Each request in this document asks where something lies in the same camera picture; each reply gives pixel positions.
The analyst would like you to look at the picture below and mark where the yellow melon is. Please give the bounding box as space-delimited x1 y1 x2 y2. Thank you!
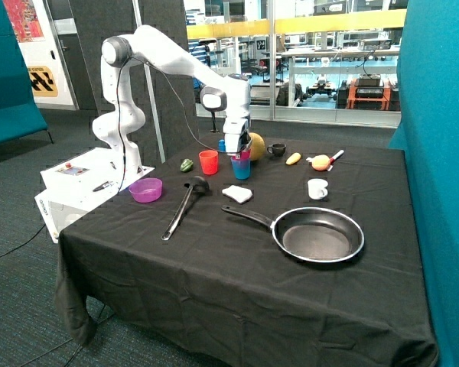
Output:
249 132 266 161

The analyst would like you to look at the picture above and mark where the white mug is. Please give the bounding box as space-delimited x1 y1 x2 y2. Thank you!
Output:
308 178 328 200

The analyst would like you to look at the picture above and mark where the purple plastic bowl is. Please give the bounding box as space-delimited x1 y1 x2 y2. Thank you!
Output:
129 177 163 203

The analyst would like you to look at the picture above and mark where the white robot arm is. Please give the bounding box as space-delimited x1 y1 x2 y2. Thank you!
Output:
93 25 252 172

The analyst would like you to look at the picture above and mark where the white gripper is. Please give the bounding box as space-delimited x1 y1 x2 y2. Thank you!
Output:
223 118 252 155

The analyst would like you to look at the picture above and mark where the pink plastic cup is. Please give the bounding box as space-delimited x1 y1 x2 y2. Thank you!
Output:
232 150 251 161

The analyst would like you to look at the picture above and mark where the white robot control box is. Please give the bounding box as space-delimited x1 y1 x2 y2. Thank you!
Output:
35 148 153 243

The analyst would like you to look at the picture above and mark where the orange toy fruit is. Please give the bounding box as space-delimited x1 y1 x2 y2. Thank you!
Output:
306 154 331 171

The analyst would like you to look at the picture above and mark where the black tablecloth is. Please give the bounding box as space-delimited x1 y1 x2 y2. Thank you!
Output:
54 134 439 366

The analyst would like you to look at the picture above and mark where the black ladle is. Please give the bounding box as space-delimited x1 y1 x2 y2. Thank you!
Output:
161 176 210 241

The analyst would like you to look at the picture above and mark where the blue plastic cup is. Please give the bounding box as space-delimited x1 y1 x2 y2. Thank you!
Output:
230 156 251 180

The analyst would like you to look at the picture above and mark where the teal sofa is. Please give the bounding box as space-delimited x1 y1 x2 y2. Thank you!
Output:
0 1 48 144

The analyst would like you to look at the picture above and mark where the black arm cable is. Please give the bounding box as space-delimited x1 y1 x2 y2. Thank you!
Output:
114 57 230 192

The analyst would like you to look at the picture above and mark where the orange-red plastic cup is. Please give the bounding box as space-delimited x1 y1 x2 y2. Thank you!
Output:
199 150 219 175

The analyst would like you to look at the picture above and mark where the black coffee cup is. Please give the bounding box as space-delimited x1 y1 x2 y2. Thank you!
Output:
267 143 287 157

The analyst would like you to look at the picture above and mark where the green toy pepper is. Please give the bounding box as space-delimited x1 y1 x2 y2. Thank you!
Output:
180 158 194 173

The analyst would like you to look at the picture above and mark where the black frying pan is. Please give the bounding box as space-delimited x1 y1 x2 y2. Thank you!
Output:
221 205 365 264

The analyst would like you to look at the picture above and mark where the white folded cloth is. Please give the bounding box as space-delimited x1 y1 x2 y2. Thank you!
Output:
222 185 253 204

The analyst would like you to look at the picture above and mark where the small blue bottle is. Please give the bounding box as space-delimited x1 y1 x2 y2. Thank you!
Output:
218 139 226 153

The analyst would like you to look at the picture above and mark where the teal partition panel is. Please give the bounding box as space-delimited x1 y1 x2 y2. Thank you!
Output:
390 1 459 366

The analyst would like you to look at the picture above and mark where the red white marker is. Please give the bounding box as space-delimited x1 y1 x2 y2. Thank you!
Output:
327 150 344 171

